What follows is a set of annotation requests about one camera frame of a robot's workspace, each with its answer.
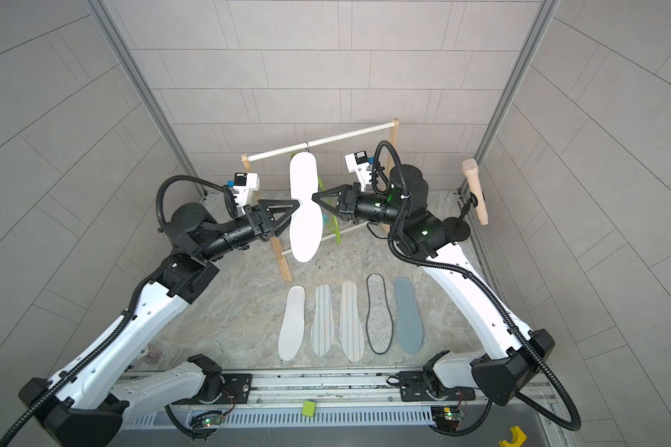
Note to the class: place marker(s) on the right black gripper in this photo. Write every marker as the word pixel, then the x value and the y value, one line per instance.
pixel 355 197

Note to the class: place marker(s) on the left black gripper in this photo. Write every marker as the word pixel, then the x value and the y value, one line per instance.
pixel 259 225

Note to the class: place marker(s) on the green clip hanger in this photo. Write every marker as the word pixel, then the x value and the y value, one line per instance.
pixel 330 221

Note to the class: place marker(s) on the white textured foam insole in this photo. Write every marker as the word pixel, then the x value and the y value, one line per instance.
pixel 293 326

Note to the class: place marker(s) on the white striped insole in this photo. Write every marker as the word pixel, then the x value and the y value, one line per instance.
pixel 352 336
pixel 323 327

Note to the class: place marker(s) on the dark grey felt insole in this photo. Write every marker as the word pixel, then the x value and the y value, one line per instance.
pixel 379 320

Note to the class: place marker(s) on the grey blue insole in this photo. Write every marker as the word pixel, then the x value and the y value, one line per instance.
pixel 409 326

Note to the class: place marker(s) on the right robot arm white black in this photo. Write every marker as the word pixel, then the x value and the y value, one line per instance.
pixel 513 363

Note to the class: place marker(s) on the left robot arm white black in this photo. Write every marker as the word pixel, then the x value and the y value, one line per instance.
pixel 81 405

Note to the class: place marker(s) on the black microphone stand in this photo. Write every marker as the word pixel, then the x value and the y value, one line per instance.
pixel 455 228

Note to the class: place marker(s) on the green sticky block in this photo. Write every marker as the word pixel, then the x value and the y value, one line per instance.
pixel 308 408

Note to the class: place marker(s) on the left circuit board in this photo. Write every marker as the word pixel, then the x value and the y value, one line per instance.
pixel 207 420

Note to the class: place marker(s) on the circuit board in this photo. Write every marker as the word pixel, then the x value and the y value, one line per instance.
pixel 447 419
pixel 207 420

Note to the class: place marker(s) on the right circuit board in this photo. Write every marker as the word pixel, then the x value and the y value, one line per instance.
pixel 447 419

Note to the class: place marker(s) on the yellow plastic hook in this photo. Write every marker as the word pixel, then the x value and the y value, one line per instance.
pixel 517 439

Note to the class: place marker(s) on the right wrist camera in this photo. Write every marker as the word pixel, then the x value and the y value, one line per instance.
pixel 359 164

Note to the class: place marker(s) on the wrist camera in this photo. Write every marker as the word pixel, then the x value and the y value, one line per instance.
pixel 359 164
pixel 240 191

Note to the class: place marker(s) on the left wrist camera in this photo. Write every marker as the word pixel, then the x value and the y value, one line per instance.
pixel 240 191

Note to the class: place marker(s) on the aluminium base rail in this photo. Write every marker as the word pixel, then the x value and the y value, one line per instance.
pixel 324 385

